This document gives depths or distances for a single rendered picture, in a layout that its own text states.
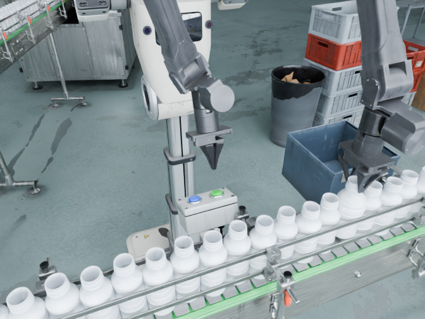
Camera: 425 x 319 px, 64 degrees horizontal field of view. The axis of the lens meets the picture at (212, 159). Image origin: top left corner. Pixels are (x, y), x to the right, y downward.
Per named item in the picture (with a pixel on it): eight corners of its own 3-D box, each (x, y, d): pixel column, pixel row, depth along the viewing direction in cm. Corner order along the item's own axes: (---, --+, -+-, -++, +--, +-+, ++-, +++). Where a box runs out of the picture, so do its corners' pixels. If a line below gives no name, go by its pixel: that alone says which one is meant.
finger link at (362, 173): (357, 176, 82) (367, 143, 77) (379, 194, 77) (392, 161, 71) (334, 183, 80) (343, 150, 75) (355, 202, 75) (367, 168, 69)
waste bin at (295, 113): (280, 156, 298) (289, 87, 261) (256, 131, 332) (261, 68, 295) (323, 145, 312) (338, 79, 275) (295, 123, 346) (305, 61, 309)
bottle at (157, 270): (180, 296, 76) (176, 246, 66) (169, 321, 71) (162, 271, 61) (155, 288, 77) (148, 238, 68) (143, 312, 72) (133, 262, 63)
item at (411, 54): (381, 80, 325) (388, 57, 312) (350, 66, 355) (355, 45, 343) (425, 70, 346) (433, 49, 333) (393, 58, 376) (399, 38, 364)
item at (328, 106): (325, 119, 307) (329, 96, 295) (295, 102, 337) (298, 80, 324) (372, 105, 331) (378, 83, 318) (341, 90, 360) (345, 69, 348)
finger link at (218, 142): (227, 170, 83) (223, 132, 80) (200, 176, 80) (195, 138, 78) (217, 164, 89) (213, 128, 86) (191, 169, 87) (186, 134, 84)
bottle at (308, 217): (294, 242, 88) (303, 193, 79) (316, 252, 85) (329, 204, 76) (284, 257, 84) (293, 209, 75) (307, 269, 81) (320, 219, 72)
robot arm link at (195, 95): (207, 80, 83) (186, 84, 80) (220, 80, 77) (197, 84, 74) (211, 109, 85) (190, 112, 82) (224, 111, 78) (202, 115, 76)
